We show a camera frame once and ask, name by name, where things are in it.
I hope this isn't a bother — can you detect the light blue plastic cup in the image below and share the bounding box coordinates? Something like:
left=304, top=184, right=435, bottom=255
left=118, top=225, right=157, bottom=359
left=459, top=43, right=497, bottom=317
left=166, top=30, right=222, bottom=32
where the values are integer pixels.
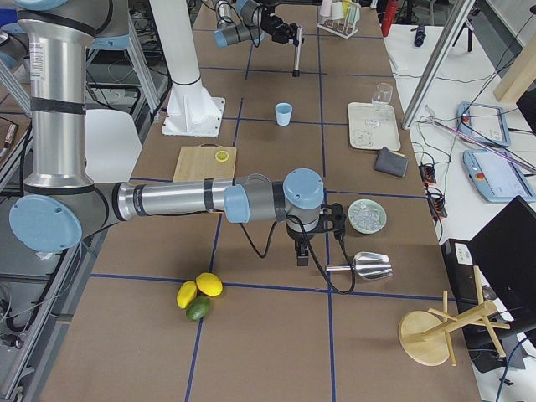
left=275, top=102, right=293, bottom=126

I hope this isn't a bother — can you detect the bamboo cutting board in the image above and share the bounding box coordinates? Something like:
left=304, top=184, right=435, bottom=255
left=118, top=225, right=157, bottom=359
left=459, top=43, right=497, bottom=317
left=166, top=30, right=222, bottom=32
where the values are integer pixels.
left=173, top=145, right=237, bottom=183

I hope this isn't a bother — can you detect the steel muddler black tip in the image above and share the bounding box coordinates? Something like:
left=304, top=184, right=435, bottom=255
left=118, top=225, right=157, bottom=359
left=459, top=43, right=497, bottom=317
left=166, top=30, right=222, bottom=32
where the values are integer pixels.
left=292, top=25, right=303, bottom=78

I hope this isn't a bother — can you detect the red cylinder bottle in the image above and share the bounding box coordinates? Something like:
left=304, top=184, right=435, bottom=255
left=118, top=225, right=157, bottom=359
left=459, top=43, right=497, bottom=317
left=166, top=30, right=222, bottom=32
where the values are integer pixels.
left=381, top=0, right=399, bottom=38

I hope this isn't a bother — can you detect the folded grey cloth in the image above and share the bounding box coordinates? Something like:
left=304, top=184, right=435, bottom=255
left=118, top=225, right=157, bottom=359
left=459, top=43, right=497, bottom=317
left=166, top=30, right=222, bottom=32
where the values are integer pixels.
left=374, top=147, right=408, bottom=178

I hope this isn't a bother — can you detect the steel ice scoop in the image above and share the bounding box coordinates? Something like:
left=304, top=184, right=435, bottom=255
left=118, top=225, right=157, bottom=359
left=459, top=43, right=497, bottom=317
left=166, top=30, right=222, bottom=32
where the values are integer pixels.
left=325, top=250, right=395, bottom=281

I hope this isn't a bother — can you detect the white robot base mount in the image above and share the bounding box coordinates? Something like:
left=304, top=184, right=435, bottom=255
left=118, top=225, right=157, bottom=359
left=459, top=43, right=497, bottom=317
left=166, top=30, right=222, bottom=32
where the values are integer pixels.
left=150, top=0, right=225, bottom=138

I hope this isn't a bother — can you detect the clear wine glass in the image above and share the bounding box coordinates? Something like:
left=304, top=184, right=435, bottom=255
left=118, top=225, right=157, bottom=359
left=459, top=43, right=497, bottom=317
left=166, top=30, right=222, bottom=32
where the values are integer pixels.
left=366, top=82, right=393, bottom=127

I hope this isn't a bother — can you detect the yellow lemon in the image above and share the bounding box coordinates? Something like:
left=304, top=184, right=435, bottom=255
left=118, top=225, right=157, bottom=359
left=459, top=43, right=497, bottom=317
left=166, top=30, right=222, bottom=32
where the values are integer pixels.
left=195, top=272, right=224, bottom=296
left=176, top=281, right=198, bottom=309

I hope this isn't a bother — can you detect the green lime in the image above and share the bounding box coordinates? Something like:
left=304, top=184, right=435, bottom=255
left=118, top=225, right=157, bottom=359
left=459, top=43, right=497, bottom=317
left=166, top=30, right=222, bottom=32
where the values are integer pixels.
left=186, top=296, right=211, bottom=322

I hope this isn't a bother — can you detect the white wire cup rack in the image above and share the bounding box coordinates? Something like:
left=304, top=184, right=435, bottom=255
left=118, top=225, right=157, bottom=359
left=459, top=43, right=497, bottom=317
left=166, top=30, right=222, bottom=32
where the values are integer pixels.
left=317, top=0, right=361, bottom=39

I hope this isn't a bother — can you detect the blue teach pendant far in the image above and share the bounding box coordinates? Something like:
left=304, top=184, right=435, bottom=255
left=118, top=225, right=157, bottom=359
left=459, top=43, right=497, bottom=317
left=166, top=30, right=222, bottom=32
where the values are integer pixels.
left=457, top=101, right=511, bottom=147

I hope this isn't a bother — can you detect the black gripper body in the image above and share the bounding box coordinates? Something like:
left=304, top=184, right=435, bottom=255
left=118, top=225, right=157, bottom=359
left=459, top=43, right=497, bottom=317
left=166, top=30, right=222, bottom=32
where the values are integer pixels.
left=286, top=203, right=347, bottom=244
left=260, top=13, right=299, bottom=45

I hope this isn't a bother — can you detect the blue teach pendant near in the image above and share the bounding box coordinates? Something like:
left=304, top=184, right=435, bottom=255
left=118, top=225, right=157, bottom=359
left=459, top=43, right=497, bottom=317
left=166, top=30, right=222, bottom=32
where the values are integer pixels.
left=462, top=149, right=535, bottom=204

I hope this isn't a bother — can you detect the black monitor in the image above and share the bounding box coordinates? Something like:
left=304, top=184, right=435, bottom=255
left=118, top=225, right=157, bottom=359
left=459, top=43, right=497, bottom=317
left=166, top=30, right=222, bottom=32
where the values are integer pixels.
left=469, top=196, right=535, bottom=331

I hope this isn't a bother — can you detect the blue teach pendant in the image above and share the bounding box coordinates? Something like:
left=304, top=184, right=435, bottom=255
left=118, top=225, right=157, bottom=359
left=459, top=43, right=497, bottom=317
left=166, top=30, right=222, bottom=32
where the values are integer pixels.
left=462, top=149, right=535, bottom=204
left=457, top=101, right=511, bottom=147

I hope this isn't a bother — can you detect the halved lemon slice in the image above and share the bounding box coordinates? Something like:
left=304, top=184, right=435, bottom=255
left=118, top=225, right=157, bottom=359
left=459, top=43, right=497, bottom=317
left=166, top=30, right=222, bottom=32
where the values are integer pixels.
left=214, top=150, right=229, bottom=162

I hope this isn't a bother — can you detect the aluminium frame post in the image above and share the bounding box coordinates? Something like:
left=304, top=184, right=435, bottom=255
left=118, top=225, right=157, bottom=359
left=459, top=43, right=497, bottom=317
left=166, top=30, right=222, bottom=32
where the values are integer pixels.
left=401, top=0, right=475, bottom=130

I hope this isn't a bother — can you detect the cream bear serving tray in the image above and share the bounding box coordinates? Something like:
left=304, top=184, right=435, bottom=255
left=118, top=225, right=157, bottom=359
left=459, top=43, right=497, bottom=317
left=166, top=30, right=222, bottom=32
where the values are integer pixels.
left=348, top=102, right=401, bottom=151

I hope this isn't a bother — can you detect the green bowl of ice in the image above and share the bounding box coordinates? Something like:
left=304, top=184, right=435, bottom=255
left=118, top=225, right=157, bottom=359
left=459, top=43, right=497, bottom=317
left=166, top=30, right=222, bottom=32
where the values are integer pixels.
left=348, top=199, right=387, bottom=235

